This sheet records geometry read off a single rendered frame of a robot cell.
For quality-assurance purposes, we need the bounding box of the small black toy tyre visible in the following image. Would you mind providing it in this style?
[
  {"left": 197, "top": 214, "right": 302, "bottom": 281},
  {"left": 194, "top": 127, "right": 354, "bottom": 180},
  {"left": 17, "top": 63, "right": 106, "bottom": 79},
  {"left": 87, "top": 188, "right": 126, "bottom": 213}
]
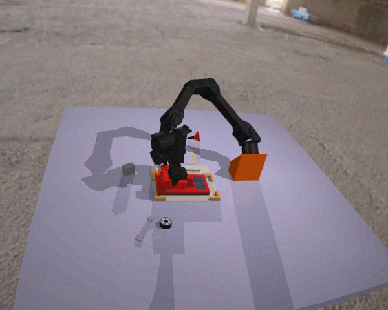
[{"left": 160, "top": 217, "right": 172, "bottom": 229}]

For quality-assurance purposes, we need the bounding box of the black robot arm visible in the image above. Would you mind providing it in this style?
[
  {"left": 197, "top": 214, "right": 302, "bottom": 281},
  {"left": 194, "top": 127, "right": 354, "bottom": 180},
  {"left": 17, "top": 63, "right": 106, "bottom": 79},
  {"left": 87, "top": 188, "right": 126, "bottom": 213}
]
[{"left": 150, "top": 77, "right": 261, "bottom": 165}]

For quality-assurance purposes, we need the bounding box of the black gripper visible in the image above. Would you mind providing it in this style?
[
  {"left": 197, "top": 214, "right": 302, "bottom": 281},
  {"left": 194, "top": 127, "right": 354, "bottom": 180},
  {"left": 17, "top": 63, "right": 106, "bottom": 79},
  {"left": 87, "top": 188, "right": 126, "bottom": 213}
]
[{"left": 168, "top": 147, "right": 188, "bottom": 186}]

